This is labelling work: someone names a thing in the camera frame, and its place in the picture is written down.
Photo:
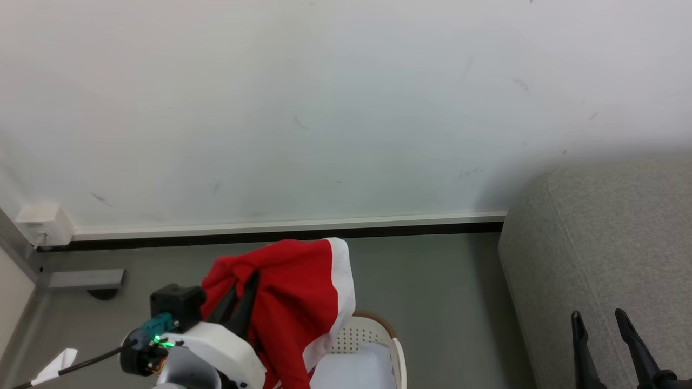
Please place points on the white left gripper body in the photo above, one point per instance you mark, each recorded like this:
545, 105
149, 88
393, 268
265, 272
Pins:
227, 346

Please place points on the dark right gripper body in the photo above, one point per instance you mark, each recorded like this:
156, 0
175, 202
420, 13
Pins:
673, 381

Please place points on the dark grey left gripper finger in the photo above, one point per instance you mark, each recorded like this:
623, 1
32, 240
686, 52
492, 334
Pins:
246, 308
223, 308

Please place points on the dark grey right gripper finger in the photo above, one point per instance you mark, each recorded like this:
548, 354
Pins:
583, 356
635, 346

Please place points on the red garment with white trim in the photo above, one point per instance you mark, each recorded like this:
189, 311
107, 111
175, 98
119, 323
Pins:
292, 302

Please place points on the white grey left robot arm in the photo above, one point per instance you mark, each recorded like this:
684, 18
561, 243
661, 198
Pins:
186, 373

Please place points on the white perforated laundry basket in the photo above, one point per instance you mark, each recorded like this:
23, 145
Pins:
373, 329

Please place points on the white and black baseboard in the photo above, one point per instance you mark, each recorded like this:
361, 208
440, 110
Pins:
292, 228

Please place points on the grey fabric sofa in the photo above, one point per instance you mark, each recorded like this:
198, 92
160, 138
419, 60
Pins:
600, 254

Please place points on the white cloth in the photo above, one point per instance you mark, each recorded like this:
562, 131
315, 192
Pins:
354, 370

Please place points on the grey metal furniture foot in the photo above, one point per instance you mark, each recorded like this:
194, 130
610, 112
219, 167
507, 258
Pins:
86, 280

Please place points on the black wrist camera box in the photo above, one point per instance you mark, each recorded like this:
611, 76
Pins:
178, 305

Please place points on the white wall outlet box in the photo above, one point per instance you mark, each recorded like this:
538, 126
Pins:
44, 222

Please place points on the grey metal frame post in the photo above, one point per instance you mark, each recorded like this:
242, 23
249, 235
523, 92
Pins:
21, 259

